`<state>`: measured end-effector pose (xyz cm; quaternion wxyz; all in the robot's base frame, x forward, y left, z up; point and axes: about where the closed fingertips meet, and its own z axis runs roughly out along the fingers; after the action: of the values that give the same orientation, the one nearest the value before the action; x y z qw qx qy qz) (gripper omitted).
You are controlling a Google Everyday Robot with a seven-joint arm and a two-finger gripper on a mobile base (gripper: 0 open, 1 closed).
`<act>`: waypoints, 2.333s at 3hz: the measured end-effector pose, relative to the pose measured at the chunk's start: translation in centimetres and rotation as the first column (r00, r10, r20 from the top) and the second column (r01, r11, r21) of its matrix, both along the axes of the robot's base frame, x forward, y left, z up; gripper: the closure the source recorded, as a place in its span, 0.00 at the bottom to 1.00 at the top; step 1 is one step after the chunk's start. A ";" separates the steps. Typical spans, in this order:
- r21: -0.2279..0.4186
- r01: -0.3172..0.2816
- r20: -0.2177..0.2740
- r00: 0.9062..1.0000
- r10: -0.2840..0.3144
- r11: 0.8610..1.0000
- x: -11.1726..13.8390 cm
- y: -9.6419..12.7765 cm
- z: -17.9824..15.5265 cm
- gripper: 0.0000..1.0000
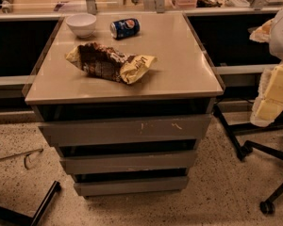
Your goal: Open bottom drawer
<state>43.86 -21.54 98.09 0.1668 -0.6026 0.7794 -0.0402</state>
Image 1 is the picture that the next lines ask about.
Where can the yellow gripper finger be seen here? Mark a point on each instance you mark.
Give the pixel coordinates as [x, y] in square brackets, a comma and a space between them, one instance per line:
[264, 112]

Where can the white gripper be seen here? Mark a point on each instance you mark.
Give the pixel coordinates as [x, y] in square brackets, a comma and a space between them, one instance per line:
[282, 35]

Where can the grey bottom drawer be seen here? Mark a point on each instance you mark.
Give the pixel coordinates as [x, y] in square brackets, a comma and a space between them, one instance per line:
[131, 186]

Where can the grey drawer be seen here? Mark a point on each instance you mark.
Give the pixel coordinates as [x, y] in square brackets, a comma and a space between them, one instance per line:
[129, 130]
[131, 186]
[128, 162]

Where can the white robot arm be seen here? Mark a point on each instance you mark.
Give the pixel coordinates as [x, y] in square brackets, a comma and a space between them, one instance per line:
[275, 49]

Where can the grey middle drawer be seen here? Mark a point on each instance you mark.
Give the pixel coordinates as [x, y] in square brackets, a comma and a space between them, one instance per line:
[128, 162]

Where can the grey drawer cabinet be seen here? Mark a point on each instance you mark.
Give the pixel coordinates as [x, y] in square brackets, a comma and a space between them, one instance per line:
[125, 116]

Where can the grey top drawer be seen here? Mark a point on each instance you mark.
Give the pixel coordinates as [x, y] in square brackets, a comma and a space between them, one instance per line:
[129, 130]

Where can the blue pepsi can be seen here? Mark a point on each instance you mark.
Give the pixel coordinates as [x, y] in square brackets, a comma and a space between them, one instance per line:
[124, 28]

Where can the brown yellow chip bag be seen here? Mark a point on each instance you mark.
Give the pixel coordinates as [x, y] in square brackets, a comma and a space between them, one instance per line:
[105, 62]

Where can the white bowl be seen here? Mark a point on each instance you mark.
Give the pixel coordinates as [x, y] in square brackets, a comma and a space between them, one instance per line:
[81, 24]

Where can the thin metal rod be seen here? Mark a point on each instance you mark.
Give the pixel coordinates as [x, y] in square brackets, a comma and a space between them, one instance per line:
[25, 155]

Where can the black stand leg left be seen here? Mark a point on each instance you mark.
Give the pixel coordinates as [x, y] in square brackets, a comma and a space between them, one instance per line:
[29, 213]

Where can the black desk frame leg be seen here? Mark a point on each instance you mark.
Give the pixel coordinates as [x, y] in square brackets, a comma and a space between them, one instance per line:
[247, 128]

